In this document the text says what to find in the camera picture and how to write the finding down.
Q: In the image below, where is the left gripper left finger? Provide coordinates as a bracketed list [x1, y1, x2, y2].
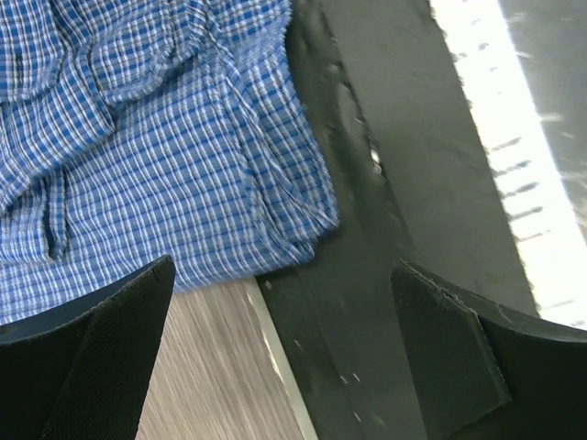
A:
[1, 256, 175, 439]

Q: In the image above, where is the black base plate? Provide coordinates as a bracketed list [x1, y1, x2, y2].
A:
[258, 1, 537, 439]

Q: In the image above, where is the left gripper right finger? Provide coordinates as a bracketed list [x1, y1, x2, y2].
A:
[390, 261, 586, 439]

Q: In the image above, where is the blue checked long sleeve shirt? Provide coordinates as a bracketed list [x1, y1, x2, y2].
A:
[1, 1, 339, 324]

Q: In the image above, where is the white slotted cable duct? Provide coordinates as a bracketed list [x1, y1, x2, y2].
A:
[431, 1, 586, 329]

